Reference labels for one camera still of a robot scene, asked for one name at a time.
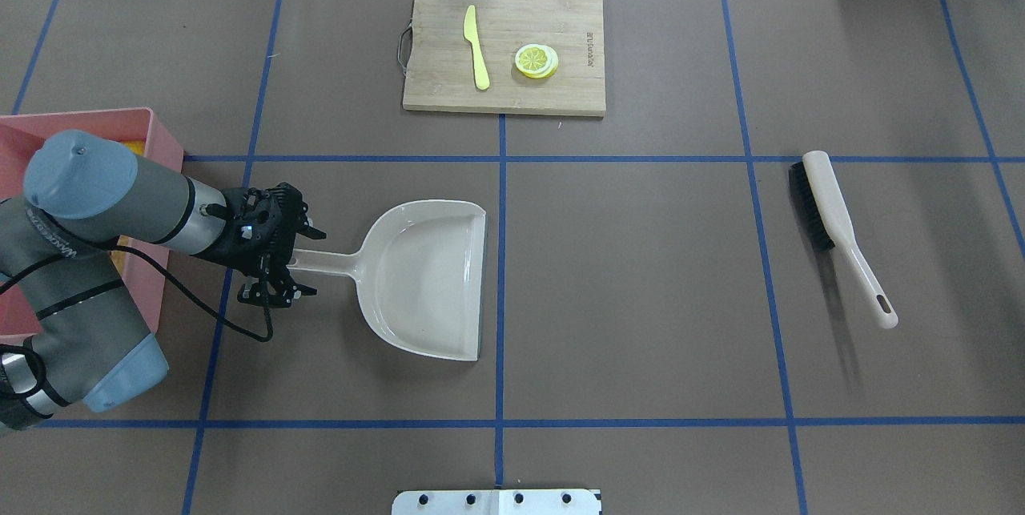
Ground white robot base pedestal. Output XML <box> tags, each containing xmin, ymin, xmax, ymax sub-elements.
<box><xmin>391</xmin><ymin>489</ymin><xmax>604</xmax><ymax>514</ymax></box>

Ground yellow toy corn cob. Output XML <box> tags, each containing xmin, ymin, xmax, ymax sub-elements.
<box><xmin>120</xmin><ymin>140</ymin><xmax>147</xmax><ymax>158</ymax></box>

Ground pink plastic bin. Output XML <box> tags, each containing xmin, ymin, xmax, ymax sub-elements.
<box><xmin>1</xmin><ymin>107</ymin><xmax>185</xmax><ymax>344</ymax></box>

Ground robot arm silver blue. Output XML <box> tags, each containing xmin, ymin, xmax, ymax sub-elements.
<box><xmin>1</xmin><ymin>131</ymin><xmax>325</xmax><ymax>435</ymax></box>

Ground beige hand brush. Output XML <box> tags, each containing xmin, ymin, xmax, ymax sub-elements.
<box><xmin>790</xmin><ymin>150</ymin><xmax>899</xmax><ymax>330</ymax></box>

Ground yellow toy lemon slice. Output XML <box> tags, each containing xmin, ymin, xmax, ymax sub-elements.
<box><xmin>513</xmin><ymin>43</ymin><xmax>560</xmax><ymax>79</ymax></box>

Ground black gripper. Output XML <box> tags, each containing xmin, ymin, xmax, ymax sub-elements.
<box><xmin>196</xmin><ymin>183</ymin><xmax>327</xmax><ymax>308</ymax></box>

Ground bamboo cutting board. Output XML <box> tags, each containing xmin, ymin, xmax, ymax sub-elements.
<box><xmin>402</xmin><ymin>0</ymin><xmax>607</xmax><ymax>118</ymax></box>

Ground beige plastic dustpan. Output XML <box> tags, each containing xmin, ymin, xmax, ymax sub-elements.
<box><xmin>288</xmin><ymin>199</ymin><xmax>488</xmax><ymax>362</ymax></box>

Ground yellow plastic knife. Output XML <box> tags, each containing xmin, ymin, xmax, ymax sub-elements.
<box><xmin>462</xmin><ymin>4</ymin><xmax>491</xmax><ymax>91</ymax></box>

